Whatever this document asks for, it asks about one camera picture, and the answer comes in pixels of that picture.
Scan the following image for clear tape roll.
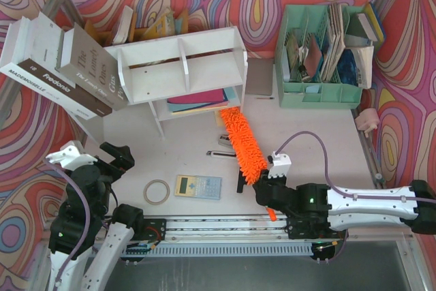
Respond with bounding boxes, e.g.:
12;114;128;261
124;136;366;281
143;179;170;206

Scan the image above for orange microfiber duster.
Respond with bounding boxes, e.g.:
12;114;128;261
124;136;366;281
219;107;277;222

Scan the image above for black clip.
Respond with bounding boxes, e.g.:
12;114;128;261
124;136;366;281
236;170;247;194

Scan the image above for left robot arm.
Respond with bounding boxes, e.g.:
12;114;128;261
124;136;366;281
44;140;144;290

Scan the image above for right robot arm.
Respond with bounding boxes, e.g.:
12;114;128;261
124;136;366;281
253;177;435;239

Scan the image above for white wooden bookshelf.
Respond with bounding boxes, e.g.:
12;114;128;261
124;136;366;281
106;27;248;135

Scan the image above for white side shelf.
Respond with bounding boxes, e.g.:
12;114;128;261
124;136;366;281
67;111;104;145

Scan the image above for beige blue calculator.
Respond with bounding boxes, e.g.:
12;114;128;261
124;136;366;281
174;175;222;200

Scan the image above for white book Mademoiselle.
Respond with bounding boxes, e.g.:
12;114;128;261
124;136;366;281
1;17;97;120

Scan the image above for grey book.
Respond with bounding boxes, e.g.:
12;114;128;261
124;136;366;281
59;24;128;110

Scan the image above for pink pig figurine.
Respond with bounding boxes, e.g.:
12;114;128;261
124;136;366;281
354;108;379;138

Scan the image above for black silver stapler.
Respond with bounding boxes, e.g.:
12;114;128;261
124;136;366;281
218;134;232;148

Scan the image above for yellow sticky notes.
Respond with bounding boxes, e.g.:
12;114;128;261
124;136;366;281
215;110;224;127

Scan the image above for stack of coloured paper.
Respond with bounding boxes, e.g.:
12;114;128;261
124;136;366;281
166;87;236;114

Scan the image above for books behind shelf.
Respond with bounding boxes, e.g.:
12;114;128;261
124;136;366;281
84;6;189;46

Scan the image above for mint green desk organizer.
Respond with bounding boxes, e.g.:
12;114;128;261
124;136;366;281
275;3;362;109

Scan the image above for brown book Fredonia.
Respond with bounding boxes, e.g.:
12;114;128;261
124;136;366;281
26;13;112;117

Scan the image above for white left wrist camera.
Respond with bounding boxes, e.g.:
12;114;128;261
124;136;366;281
45;140;97;171

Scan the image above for aluminium mounting rail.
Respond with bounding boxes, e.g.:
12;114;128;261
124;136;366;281
40;215;415;244

